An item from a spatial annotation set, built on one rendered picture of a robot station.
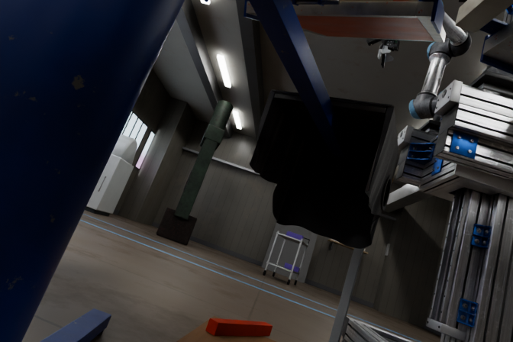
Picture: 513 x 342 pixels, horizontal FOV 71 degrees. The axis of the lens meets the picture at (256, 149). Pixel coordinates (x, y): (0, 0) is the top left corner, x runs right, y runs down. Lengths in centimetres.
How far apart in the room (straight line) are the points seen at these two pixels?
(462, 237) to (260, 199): 914
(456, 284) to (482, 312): 12
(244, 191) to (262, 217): 91
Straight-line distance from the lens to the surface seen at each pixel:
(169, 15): 46
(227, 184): 1073
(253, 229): 1050
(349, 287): 184
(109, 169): 715
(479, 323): 164
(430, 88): 228
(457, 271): 167
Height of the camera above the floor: 38
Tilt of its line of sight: 15 degrees up
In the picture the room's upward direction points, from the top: 20 degrees clockwise
